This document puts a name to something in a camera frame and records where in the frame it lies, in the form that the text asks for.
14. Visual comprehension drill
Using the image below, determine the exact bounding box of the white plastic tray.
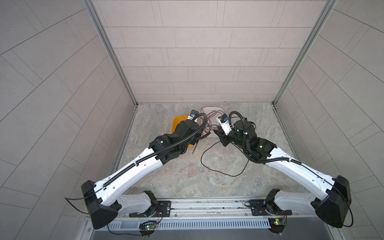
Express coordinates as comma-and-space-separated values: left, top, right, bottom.
201, 107, 224, 138

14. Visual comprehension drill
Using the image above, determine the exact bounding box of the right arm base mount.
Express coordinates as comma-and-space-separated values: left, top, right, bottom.
244, 200, 293, 216

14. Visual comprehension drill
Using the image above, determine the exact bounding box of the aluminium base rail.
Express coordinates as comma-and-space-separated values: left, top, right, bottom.
85, 196, 335, 221

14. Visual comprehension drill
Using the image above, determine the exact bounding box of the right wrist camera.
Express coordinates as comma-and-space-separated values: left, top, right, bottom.
217, 114, 232, 136

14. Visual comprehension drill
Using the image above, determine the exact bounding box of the aluminium corner post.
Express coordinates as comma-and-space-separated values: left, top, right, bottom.
83, 0, 138, 107
272, 0, 338, 106

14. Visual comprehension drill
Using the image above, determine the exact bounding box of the red cable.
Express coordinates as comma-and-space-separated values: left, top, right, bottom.
201, 109, 226, 134

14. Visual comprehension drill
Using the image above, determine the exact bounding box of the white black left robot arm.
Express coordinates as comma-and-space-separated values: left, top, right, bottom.
81, 111, 208, 230

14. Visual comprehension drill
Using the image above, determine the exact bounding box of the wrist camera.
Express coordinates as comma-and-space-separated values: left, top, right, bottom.
188, 110, 199, 120
217, 114, 232, 136

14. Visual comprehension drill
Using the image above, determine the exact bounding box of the yellow plastic tray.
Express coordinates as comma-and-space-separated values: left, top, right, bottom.
171, 116, 198, 143

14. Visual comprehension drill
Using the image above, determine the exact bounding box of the circuit board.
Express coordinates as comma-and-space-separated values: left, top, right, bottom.
268, 218, 286, 234
139, 221, 158, 231

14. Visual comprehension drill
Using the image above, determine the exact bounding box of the aluminium corner post right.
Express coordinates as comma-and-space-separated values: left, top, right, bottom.
272, 0, 338, 106

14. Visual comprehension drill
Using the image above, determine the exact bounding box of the right circuit board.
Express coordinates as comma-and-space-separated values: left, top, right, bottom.
268, 218, 286, 234

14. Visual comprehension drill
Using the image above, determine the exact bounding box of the black cable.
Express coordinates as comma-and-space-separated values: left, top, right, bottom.
200, 140, 250, 178

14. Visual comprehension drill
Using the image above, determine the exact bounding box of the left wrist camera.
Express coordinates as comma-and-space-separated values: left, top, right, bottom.
188, 110, 199, 120

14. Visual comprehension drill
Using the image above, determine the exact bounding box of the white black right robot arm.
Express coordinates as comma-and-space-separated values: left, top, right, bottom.
214, 115, 352, 228

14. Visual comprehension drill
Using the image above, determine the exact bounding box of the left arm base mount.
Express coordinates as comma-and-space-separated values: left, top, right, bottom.
129, 201, 172, 218

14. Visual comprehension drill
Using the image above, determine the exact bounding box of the left circuit board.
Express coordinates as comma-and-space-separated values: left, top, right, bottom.
139, 221, 158, 231

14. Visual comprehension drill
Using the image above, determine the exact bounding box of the aluminium corner post left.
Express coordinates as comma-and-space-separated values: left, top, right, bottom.
83, 0, 138, 107

